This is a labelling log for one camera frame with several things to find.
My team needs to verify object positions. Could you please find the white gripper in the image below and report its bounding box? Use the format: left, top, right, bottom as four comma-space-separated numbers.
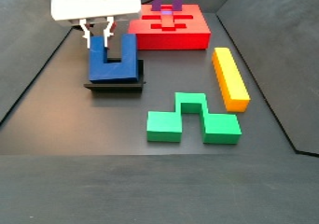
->
51, 0, 141, 49

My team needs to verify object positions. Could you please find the red slotted base block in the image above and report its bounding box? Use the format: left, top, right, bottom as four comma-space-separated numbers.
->
129, 5, 211, 50

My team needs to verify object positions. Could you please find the purple U-shaped block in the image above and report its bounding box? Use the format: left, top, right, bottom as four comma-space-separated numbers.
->
151, 0, 183, 15

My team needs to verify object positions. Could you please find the yellow long bar block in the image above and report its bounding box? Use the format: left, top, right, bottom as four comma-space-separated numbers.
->
213, 48, 251, 112

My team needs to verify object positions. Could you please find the black angle fixture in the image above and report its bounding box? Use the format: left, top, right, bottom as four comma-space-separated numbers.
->
85, 60, 145, 93

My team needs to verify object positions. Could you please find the green zigzag block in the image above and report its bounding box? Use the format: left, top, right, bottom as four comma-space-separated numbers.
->
146, 92, 242, 145

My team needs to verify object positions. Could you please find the blue U-shaped block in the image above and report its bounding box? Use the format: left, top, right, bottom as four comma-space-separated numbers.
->
89, 34, 139, 83

